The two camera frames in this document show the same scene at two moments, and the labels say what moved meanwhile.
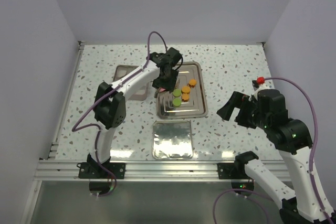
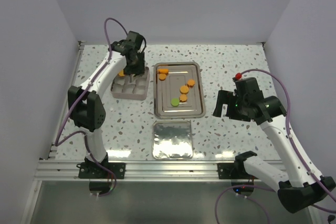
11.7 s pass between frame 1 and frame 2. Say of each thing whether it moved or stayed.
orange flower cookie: stayed
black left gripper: moved
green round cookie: moved
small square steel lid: stayed
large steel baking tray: stayed
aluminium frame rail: stayed
